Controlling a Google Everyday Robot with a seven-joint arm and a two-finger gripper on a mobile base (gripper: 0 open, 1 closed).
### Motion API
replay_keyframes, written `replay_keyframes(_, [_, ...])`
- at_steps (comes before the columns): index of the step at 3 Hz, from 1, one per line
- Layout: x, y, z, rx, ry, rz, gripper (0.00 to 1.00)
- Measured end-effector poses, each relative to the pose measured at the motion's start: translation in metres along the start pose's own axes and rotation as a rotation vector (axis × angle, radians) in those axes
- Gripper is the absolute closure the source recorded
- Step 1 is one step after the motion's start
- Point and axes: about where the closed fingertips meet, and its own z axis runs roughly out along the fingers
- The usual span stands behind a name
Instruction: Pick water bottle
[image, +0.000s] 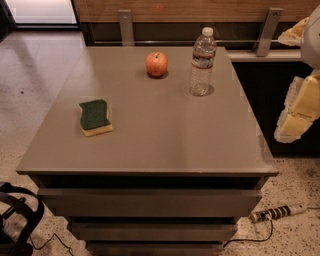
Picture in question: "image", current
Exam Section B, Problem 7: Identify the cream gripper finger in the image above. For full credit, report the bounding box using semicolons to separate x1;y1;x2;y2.
278;17;309;46
274;74;320;143

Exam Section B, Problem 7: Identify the clear plastic water bottle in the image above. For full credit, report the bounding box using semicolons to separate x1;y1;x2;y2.
189;27;217;97

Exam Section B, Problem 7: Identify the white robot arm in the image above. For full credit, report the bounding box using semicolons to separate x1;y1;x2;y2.
274;7;320;143

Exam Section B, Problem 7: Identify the white power strip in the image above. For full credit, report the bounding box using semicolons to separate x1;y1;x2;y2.
249;204;307;223

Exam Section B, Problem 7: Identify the red apple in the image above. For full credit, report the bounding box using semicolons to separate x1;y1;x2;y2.
145;52;168;77

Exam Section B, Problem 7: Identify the grey drawer cabinet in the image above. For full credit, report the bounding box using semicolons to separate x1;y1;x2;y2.
18;47;276;256

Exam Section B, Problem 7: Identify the green and yellow sponge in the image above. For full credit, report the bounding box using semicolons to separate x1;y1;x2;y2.
79;99;113;137

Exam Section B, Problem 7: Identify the right metal bracket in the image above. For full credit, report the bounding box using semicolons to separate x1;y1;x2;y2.
255;7;283;57

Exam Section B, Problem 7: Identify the metal bracket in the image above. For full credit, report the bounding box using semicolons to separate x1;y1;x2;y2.
255;7;283;57
118;9;135;47

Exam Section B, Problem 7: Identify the black power cable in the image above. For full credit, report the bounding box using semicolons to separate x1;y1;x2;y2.
222;218;275;249

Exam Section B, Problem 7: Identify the left metal bracket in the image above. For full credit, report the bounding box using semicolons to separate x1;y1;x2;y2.
118;9;135;47

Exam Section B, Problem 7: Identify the thin black floor cable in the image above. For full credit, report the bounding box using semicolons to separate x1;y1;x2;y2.
29;232;75;256

